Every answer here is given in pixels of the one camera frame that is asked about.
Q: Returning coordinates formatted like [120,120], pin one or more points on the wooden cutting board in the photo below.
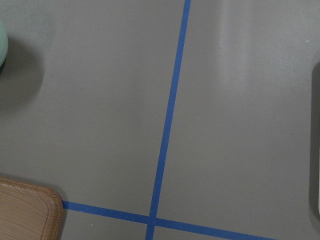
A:
[29,211]

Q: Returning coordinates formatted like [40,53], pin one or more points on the green bowl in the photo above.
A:
[4,45]

